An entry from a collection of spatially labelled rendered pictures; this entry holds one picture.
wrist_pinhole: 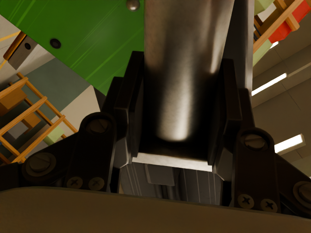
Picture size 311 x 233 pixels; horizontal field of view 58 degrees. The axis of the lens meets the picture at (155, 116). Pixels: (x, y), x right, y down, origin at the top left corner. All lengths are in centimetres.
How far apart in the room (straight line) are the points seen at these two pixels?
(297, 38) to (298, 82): 214
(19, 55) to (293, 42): 946
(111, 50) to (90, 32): 2
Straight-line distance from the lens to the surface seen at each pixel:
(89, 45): 26
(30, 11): 27
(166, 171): 31
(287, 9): 366
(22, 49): 46
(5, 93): 654
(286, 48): 979
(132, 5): 23
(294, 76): 788
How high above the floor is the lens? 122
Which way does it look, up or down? 14 degrees up
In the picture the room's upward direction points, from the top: 139 degrees clockwise
